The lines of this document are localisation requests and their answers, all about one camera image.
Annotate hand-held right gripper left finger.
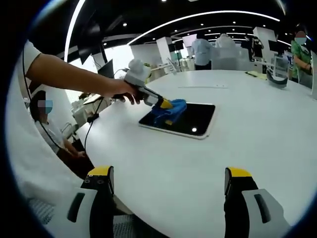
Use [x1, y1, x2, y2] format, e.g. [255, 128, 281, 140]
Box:
[66, 165, 115, 238]

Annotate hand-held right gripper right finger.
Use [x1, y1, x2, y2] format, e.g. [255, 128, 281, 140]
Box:
[223, 167, 291, 238]

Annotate blue cleaning cloth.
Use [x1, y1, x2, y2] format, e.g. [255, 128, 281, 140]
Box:
[151, 98, 187, 128]

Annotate black tablet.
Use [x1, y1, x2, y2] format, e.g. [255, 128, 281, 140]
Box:
[138, 101, 216, 140]

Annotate person's left hand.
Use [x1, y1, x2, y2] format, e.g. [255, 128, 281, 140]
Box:
[104, 78, 142, 106]

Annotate black monitor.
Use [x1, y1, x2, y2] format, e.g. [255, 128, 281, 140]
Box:
[97, 59, 114, 79]

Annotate grey mesh chair seat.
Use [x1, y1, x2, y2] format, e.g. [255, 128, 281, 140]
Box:
[112, 214, 159, 238]

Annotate translucent divider panel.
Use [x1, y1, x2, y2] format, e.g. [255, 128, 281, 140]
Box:
[211, 47, 256, 71]

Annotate yellow paper sheets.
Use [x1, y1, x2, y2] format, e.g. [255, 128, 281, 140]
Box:
[244, 71, 268, 80]

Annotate white office chair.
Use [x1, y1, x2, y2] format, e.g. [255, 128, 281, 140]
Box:
[271, 55, 290, 79]

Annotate white standing panel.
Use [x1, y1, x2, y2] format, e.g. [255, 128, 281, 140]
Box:
[310, 66, 317, 100]

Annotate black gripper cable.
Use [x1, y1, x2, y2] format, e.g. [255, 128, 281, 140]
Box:
[83, 97, 105, 156]

